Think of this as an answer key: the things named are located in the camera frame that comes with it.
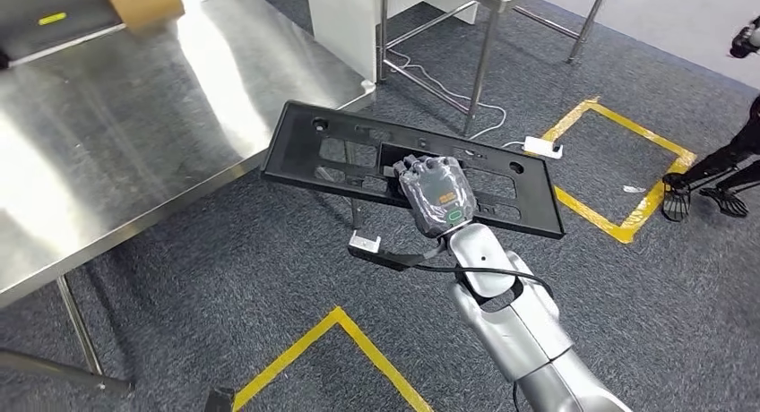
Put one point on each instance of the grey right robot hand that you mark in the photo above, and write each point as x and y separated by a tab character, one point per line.
439	195

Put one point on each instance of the black plastic plate bracket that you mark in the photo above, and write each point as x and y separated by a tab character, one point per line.
291	148

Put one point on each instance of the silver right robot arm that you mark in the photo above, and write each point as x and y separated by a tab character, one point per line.
522	338

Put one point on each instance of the white power strip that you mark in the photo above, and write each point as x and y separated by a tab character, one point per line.
543	147

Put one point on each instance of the stainless steel table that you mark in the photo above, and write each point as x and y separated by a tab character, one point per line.
484	47
148	130

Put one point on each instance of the white paper scrap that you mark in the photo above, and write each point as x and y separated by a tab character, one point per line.
634	190

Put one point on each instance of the white cabinet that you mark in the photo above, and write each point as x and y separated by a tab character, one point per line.
344	23

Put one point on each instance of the brown cardboard box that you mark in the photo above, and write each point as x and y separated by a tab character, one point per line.
145	3

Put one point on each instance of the grey case with yellow mark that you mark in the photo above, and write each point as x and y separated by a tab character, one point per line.
53	6

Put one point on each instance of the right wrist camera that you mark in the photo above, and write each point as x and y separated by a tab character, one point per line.
363	242

